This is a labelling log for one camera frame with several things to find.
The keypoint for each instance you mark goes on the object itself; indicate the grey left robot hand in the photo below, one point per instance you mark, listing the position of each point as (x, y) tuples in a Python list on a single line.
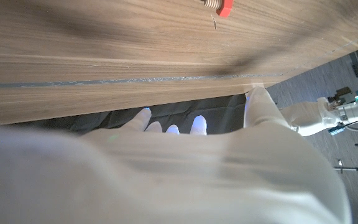
[(309, 118)]

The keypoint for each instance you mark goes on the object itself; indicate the grey tape outline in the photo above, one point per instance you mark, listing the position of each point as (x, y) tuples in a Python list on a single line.
[(104, 81)]

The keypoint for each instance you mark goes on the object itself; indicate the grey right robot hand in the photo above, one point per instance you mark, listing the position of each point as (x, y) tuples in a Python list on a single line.
[(166, 180)]

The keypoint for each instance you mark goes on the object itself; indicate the red-headed wooden screw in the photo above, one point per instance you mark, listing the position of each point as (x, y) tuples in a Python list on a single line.
[(225, 9)]

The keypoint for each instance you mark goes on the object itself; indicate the black backdrop curtain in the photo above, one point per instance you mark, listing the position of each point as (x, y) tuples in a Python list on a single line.
[(172, 112)]

